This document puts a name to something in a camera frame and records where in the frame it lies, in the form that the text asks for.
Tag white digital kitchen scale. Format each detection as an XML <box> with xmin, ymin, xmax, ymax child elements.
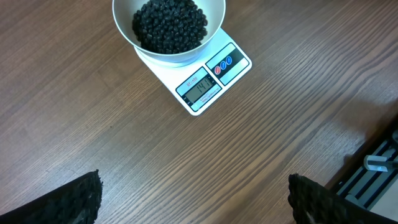
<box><xmin>136</xmin><ymin>29</ymin><xmax>252</xmax><ymax>116</ymax></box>

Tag grey clip on rail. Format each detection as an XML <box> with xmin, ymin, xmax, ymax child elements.
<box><xmin>364</xmin><ymin>155</ymin><xmax>397</xmax><ymax>172</ymax></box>

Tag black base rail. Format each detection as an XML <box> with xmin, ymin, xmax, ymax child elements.
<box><xmin>326</xmin><ymin>116</ymin><xmax>397</xmax><ymax>221</ymax></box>

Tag white bowl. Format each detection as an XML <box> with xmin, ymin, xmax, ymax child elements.
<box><xmin>113</xmin><ymin>0</ymin><xmax>226</xmax><ymax>63</ymax></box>

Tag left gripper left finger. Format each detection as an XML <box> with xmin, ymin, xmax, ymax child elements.
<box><xmin>1</xmin><ymin>170</ymin><xmax>103</xmax><ymax>224</ymax></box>

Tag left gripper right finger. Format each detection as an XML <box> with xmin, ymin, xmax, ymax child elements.
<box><xmin>288</xmin><ymin>174</ymin><xmax>397</xmax><ymax>224</ymax></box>

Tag black beans in bowl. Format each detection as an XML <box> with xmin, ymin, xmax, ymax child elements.
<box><xmin>132</xmin><ymin>0</ymin><xmax>208</xmax><ymax>54</ymax></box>

